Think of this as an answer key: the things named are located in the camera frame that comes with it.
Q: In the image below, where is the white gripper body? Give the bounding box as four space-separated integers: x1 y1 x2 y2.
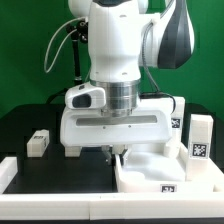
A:
60 99 173 147

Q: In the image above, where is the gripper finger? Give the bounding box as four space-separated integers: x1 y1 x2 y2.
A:
120 145 132 165
101 145 115 165

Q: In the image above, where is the white desk top tray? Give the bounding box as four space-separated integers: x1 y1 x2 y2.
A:
115 144 224 194

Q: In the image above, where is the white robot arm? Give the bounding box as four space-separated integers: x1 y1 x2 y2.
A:
60 0 194 157

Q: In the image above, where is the white front fence bar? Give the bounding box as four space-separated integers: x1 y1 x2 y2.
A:
0 192 224 220

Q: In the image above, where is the white left fence block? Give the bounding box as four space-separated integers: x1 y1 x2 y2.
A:
0 157 18 194

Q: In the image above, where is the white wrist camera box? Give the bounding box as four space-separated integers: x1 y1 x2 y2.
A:
65 82 106 109

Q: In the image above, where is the black base cable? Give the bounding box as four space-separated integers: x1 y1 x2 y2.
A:
45 87 68 105

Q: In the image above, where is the black camera pole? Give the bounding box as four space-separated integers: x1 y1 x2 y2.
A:
71 30 83 85

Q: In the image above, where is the black camera on pole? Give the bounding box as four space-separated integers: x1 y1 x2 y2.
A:
66 20 88 44

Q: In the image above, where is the white cable loop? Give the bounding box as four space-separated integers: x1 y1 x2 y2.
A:
43 16 87 74

